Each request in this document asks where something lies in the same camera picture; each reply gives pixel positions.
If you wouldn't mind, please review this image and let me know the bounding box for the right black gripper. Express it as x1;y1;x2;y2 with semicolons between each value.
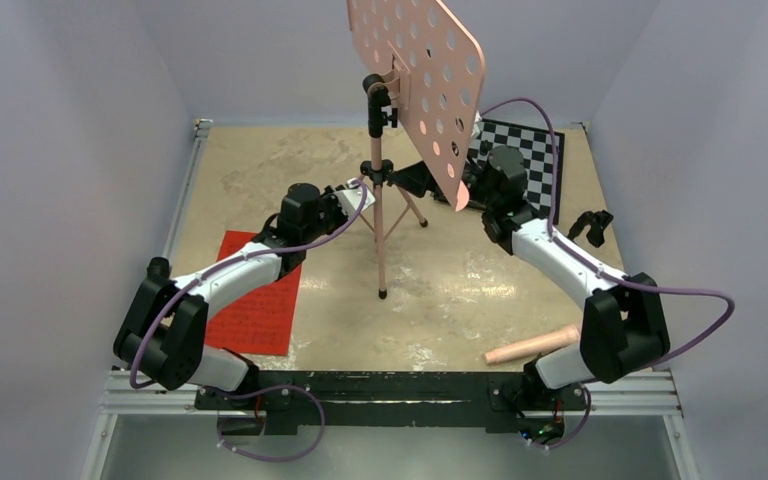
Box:
387;143;497;209

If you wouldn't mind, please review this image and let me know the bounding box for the pink tripod music stand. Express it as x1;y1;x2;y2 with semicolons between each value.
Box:
345;1;486;299

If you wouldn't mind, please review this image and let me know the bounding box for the red sheet music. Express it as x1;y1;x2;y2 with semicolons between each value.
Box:
206;267;302;356

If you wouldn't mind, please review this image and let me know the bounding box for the black microphone desk stand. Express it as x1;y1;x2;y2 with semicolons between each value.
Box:
567;210;614;248

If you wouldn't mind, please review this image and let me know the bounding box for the black microphone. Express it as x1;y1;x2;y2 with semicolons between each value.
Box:
146;257;171;280

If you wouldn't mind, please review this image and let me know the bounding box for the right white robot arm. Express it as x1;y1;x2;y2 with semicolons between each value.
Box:
472;146;670;407

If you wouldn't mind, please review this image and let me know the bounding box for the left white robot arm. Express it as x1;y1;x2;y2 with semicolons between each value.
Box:
112;180;373;409

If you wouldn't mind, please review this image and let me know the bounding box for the black white checkerboard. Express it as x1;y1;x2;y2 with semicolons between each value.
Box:
462;119;565;225

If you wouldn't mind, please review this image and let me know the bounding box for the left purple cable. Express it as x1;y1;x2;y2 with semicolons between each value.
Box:
129;178;369;391

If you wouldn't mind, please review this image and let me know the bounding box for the purple cable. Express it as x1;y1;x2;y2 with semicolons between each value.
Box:
479;97;736;372
129;178;369;391

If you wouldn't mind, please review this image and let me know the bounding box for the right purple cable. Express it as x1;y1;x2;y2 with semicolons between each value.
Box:
479;97;736;372

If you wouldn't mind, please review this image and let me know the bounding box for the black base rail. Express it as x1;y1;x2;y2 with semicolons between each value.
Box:
195;370;586;438

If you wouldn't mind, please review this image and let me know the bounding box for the aluminium table frame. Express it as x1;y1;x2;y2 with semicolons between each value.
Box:
113;145;672;452

